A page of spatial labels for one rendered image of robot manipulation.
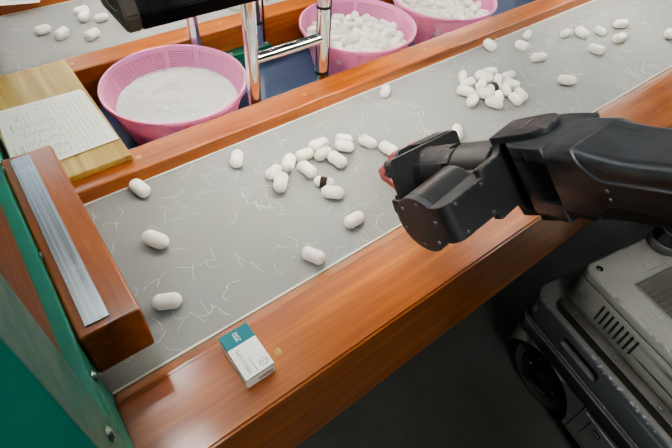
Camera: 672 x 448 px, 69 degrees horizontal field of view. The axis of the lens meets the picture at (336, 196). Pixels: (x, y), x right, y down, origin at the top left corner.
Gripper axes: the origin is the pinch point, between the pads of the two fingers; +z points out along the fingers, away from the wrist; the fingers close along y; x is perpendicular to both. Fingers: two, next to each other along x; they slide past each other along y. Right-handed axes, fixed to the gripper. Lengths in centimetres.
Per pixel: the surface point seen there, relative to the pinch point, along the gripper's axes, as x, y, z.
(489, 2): -18, -74, 40
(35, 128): -22, 33, 40
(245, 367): 11.6, 25.8, -1.9
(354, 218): 6.1, 1.6, 8.9
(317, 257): 7.9, 10.0, 6.9
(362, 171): 2.1, -7.0, 16.8
